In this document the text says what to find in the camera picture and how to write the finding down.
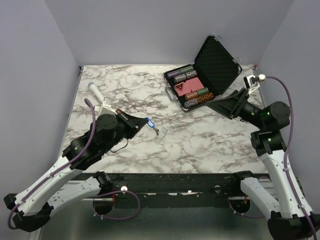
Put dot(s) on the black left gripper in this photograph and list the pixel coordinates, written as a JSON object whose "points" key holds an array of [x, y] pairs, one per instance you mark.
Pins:
{"points": [[133, 123]]}

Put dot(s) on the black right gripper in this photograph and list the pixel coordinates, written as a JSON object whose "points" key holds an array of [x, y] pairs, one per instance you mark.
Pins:
{"points": [[231, 105]]}

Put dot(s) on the blue plastic key tag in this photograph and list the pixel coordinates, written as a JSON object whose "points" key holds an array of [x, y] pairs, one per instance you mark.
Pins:
{"points": [[150, 123]]}

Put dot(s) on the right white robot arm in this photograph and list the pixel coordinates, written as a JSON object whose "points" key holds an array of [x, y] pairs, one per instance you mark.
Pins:
{"points": [[288, 214]]}

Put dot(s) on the orange black chip stack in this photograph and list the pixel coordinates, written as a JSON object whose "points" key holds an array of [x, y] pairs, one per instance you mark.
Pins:
{"points": [[205, 97]]}

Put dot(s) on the brown chip stack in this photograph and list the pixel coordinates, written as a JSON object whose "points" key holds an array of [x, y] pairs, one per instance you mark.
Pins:
{"points": [[191, 95]]}

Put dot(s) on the black poker chip case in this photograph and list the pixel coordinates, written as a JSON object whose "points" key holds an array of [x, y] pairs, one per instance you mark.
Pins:
{"points": [[214, 66]]}

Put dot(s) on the blue tan chip stack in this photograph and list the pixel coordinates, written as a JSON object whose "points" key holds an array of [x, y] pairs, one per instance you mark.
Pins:
{"points": [[190, 103]]}

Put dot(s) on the pink playing card deck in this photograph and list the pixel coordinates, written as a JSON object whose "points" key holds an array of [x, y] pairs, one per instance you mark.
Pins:
{"points": [[182, 88]]}

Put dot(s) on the green chip stack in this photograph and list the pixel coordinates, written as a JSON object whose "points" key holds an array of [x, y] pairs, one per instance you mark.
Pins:
{"points": [[186, 69]]}

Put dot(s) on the white microphone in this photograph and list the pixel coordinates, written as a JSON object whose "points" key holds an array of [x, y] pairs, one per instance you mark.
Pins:
{"points": [[95, 90]]}

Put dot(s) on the purple chip stack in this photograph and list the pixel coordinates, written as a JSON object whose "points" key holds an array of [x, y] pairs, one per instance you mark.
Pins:
{"points": [[173, 73]]}

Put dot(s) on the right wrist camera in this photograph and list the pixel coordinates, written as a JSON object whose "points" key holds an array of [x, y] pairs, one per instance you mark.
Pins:
{"points": [[252, 82]]}

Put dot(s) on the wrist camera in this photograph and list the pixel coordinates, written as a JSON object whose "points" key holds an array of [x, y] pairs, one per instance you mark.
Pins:
{"points": [[252, 82], [105, 107]]}

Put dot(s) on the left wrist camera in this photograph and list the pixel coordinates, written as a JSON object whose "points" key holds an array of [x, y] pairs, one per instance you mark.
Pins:
{"points": [[105, 107]]}

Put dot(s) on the black table front rail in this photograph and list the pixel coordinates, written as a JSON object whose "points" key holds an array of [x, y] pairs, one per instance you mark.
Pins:
{"points": [[173, 190]]}

